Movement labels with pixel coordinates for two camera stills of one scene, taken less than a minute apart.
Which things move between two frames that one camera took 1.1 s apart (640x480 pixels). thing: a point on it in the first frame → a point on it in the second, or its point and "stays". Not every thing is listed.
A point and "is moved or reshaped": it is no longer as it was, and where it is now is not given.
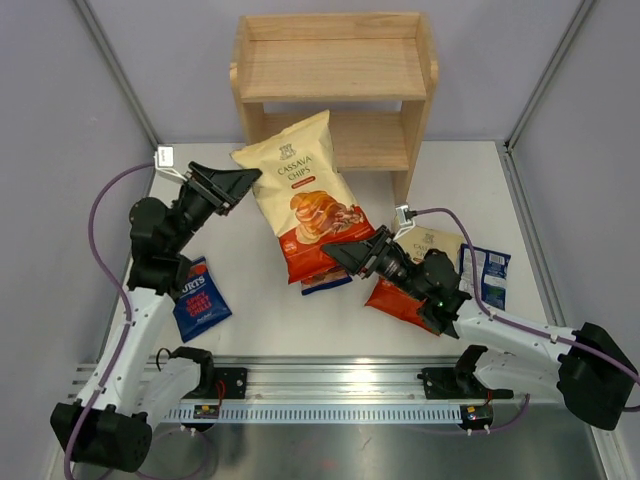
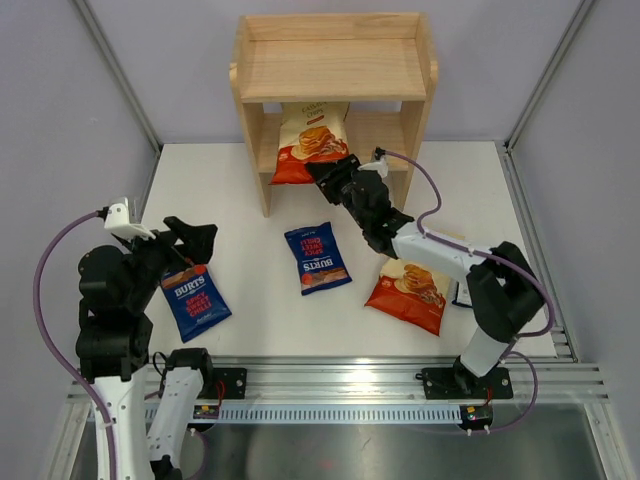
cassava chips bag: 310,195 is moved or reshaped
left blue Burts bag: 200,304 stays
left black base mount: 234,379 stays
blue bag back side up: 492,268 → 462,294
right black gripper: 353,254 → 340,172
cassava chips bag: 400,301 → 411,293
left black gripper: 220,189 → 197,240
